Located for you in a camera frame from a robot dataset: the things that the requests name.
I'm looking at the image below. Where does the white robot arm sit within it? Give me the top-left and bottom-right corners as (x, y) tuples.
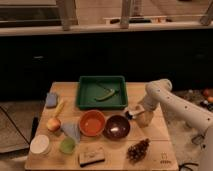
(139, 79), (213, 171)

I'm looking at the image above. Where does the green plastic cup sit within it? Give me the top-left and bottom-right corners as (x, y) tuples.
(59, 137), (75, 154)

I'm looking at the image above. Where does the dark brown bowl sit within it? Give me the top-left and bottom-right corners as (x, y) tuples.
(103, 115), (130, 140)

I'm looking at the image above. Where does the brown pine cone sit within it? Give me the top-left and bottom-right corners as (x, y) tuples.
(127, 139), (150, 163)

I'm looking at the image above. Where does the green pea pod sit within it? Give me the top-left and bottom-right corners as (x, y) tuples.
(95, 89), (116, 101)

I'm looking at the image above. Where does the orange plastic bowl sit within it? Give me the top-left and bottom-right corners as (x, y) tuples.
(79, 110), (106, 137)

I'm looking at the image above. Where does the green plastic tray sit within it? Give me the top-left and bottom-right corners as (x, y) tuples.
(76, 76), (128, 110)

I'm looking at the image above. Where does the rectangular brown sponge block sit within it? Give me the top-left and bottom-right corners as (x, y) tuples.
(78, 147), (105, 167)

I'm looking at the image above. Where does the light blue cloth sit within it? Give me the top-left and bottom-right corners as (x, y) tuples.
(61, 123), (80, 143)

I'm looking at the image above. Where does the yellow red apple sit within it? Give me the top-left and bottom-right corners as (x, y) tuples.
(46, 117), (61, 132)

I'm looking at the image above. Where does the blue sponge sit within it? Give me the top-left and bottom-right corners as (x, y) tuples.
(45, 93), (58, 108)

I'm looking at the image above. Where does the white round lid container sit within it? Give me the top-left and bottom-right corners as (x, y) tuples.
(30, 135), (51, 155)

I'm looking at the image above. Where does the black cable on floor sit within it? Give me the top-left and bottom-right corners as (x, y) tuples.
(178, 162), (200, 171)

